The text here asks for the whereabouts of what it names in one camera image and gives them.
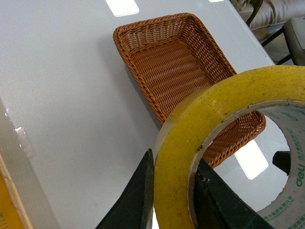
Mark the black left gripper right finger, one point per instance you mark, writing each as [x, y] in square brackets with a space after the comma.
[226, 199]

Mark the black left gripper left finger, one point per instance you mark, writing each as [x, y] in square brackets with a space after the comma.
[134, 208]

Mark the yellow tape roll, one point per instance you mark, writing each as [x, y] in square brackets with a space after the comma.
[279, 92]

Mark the brown wicker basket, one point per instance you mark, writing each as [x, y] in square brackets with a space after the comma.
[170, 58]

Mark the brown sofa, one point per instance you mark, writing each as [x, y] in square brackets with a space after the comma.
[265, 17]

